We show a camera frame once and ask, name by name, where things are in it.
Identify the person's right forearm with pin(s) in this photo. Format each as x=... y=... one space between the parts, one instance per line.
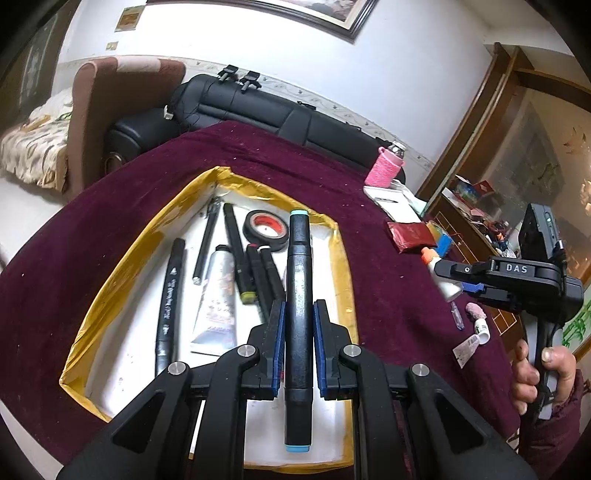
x=563 y=438

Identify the small pink object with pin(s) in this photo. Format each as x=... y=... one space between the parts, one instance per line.
x=475 y=311

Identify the white printed tube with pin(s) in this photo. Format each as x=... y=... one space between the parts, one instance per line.
x=217 y=304

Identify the thin black pen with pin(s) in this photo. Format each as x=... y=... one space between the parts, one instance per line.
x=205 y=244

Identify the black tape roll red core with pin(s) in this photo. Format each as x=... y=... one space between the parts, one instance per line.
x=249 y=230

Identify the brown armchair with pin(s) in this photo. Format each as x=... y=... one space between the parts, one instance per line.
x=106 y=101

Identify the black clip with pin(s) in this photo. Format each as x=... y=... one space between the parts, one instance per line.
x=228 y=74
x=250 y=81

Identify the white foam box yellow tape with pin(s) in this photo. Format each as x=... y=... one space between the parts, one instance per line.
x=138 y=323

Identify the person's right hand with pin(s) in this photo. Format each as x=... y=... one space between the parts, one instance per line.
x=561 y=369

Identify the pale green packet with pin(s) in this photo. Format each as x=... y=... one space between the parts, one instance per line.
x=415 y=203

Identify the black marker red cap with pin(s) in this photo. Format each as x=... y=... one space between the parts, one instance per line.
x=256 y=277

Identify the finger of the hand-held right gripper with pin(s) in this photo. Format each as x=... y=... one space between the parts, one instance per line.
x=475 y=288
x=461 y=270

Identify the small white tube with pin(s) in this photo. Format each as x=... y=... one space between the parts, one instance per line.
x=466 y=351

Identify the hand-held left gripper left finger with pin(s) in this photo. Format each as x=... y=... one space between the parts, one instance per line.
x=277 y=332

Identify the pink knitted bottle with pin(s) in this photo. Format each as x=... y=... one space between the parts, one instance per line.
x=383 y=168

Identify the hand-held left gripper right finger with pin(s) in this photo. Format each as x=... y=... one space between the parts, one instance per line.
x=321 y=341

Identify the small clear vial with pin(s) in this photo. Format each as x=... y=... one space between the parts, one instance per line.
x=456 y=317

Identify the wooden glass cabinet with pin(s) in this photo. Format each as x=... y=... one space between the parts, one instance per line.
x=498 y=92

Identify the framed wall picture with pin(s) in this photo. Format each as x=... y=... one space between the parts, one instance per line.
x=341 y=23

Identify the red packet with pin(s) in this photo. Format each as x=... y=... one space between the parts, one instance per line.
x=411 y=235

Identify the white glue bottle orange cap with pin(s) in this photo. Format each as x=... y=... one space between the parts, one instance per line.
x=443 y=284

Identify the white booklet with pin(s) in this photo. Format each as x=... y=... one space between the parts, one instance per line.
x=392 y=203

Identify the black marker yellow end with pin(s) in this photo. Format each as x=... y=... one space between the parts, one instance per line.
x=235 y=249

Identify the patterned beige blanket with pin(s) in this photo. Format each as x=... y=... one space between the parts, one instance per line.
x=32 y=147

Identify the black marker teal caps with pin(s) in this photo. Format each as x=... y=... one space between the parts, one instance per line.
x=298 y=277

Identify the pile of shelf clutter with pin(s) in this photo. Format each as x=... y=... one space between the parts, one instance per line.
x=480 y=207

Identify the black marker white print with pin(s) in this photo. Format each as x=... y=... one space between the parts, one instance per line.
x=168 y=300

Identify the small wall plaque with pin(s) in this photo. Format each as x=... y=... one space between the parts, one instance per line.
x=128 y=18

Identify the white buckle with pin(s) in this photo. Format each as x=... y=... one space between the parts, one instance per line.
x=168 y=112

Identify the green bamboo painting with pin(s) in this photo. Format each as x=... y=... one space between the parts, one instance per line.
x=577 y=327

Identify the yellow and blue box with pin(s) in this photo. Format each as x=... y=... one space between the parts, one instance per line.
x=443 y=244

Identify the black leather sofa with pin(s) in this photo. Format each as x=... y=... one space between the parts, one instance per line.
x=277 y=115

